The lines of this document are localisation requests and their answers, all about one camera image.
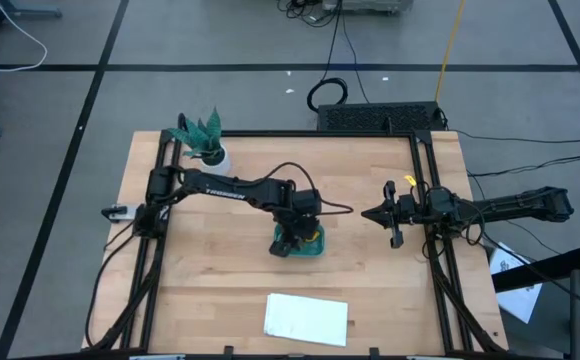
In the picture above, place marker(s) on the silver clamp bracket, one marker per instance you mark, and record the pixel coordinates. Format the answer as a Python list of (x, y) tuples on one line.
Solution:
[(125, 212)]

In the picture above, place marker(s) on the black aluminium table frame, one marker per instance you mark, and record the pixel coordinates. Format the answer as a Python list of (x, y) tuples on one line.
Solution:
[(290, 133)]

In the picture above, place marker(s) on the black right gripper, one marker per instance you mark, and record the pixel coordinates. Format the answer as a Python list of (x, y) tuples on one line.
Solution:
[(394, 237)]

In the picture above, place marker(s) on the white folded cloth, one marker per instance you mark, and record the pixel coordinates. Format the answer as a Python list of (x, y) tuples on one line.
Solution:
[(305, 320)]

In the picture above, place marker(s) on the green plastic container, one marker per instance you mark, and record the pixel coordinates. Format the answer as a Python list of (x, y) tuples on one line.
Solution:
[(317, 248)]

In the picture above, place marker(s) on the yellow tag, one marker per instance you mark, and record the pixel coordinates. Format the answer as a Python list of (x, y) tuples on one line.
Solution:
[(410, 180)]

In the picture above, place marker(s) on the black computer case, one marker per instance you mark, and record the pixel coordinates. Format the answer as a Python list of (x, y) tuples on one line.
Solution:
[(375, 117)]

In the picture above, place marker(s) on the white paper sheet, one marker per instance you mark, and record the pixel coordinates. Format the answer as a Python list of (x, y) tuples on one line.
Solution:
[(517, 300)]

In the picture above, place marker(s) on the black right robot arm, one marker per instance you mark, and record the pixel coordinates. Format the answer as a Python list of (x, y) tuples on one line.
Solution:
[(510, 207)]

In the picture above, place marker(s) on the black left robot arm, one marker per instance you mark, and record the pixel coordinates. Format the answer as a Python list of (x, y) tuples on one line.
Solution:
[(230, 192)]

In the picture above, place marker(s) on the snake plant in white pot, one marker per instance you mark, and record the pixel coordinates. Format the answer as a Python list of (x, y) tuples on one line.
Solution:
[(205, 142)]

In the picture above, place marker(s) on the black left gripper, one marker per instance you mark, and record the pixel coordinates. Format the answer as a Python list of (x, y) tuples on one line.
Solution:
[(295, 230)]

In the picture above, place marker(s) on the grey equipment box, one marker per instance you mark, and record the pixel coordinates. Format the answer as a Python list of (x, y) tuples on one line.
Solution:
[(370, 5)]

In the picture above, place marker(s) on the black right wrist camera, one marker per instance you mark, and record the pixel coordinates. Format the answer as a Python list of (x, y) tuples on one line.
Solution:
[(406, 205)]

